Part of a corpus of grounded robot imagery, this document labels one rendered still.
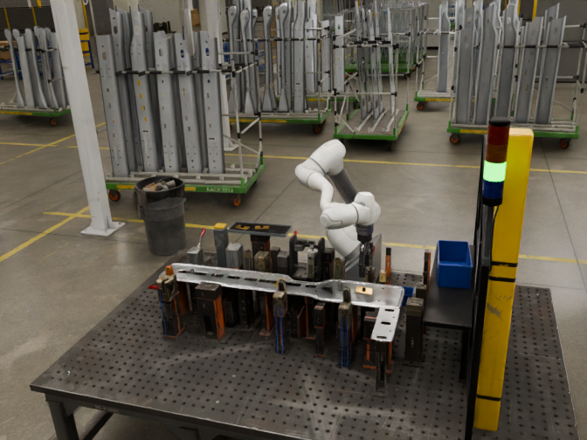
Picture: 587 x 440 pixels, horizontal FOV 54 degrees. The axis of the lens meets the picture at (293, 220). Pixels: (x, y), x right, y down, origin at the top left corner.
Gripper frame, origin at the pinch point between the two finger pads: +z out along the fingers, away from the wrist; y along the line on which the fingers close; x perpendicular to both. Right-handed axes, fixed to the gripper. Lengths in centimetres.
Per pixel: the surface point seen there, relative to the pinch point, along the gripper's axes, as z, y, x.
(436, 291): 10.8, -4.4, 36.4
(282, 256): 6, -16, -50
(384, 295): 13.8, 0.8, 11.0
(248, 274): 14, -5, -67
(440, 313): 10.8, 16.9, 40.1
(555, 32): -53, -734, 156
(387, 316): 13.9, 20.4, 15.3
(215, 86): -26, -376, -253
